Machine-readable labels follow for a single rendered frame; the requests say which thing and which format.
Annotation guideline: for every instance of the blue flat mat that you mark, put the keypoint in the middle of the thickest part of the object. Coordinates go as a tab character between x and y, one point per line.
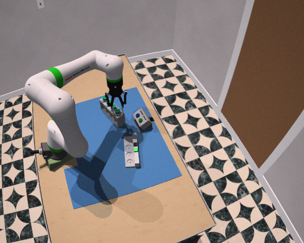
102	174

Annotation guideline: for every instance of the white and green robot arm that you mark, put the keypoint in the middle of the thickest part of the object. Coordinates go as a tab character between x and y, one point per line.
63	131

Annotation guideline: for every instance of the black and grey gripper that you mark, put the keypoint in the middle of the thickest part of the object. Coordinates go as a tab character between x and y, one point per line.
116	93

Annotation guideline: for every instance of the white sloping button panel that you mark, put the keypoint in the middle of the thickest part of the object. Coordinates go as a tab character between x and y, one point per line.
142	121

